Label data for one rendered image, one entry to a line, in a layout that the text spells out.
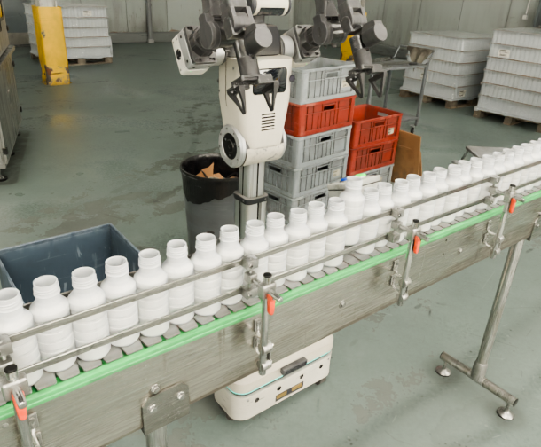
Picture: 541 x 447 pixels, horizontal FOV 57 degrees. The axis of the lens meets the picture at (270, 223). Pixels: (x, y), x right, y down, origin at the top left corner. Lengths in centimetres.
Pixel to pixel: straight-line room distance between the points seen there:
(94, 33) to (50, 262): 916
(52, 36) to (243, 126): 690
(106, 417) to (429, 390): 172
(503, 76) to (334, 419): 611
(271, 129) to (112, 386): 115
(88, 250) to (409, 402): 151
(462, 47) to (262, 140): 645
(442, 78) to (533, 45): 142
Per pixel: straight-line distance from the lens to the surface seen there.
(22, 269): 151
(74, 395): 95
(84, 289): 88
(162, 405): 106
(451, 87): 815
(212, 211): 281
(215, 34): 155
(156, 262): 91
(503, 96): 766
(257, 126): 179
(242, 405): 206
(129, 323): 94
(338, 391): 235
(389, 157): 447
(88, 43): 1050
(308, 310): 118
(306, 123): 346
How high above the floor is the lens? 161
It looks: 26 degrees down
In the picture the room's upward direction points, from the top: 3 degrees clockwise
